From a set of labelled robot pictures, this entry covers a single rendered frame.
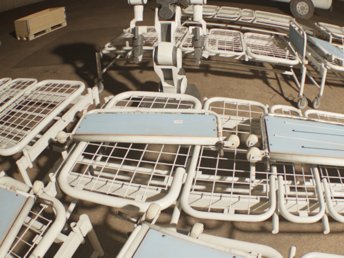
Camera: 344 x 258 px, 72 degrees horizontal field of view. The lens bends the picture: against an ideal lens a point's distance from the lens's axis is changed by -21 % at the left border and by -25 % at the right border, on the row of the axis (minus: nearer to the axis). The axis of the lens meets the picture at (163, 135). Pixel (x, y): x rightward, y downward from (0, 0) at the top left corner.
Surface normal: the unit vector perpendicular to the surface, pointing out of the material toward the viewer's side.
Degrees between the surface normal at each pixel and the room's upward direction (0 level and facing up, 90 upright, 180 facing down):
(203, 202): 90
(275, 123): 4
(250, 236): 0
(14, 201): 5
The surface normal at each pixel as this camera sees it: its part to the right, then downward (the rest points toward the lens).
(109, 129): -0.05, -0.83
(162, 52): -0.20, 0.19
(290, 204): -0.22, 0.57
